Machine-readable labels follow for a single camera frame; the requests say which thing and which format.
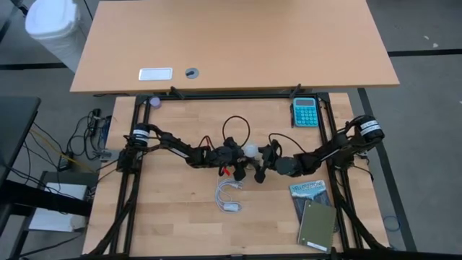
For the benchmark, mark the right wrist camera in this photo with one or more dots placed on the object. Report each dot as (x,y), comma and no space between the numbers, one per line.
(277,160)

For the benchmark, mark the grey metal bracket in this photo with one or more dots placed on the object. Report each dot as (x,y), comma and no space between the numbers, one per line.
(108,155)

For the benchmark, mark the white trash bin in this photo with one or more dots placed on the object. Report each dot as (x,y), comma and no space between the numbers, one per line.
(54,25)

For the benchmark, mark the white lightbulb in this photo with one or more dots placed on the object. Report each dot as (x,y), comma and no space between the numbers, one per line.
(250,151)

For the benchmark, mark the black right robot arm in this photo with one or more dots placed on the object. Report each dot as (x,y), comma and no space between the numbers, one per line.
(335,151)

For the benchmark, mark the Yellowstone book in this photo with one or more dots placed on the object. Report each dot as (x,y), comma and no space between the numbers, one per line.
(307,189)

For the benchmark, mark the black power adapter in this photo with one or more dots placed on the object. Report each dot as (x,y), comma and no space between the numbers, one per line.
(64,164)

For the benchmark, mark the black diagonal strut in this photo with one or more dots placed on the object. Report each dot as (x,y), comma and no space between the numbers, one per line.
(177,92)
(295,91)

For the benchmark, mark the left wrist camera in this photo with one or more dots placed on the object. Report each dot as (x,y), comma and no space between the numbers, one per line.
(221,161)

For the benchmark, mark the green spiral notebook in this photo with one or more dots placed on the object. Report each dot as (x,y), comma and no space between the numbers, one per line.
(317,225)

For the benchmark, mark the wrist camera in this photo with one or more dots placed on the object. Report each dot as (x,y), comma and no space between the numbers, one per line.
(221,161)
(277,160)

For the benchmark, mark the light wooden desk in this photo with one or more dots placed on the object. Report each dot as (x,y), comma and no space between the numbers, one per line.
(234,43)

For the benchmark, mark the white box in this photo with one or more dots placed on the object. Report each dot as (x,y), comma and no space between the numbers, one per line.
(57,222)

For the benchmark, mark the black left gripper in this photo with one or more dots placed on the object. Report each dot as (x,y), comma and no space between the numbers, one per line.
(234,157)

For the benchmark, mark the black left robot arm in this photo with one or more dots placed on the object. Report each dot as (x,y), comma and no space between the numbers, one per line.
(177,146)

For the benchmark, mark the teal calculator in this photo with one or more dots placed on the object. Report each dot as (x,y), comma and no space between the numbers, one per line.
(305,112)

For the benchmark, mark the black power strip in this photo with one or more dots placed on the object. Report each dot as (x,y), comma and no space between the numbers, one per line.
(94,121)

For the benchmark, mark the dark grey side table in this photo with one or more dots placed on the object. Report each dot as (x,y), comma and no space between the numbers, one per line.
(16,126)

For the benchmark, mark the red zip tie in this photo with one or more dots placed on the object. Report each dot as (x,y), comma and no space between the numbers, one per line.
(226,171)

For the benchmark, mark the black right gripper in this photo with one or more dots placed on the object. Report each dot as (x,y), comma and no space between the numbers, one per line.
(290,167)

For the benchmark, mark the black pen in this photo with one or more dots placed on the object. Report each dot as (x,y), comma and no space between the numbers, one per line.
(291,115)

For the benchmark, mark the black steel beam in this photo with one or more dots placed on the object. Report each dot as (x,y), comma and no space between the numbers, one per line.
(43,198)

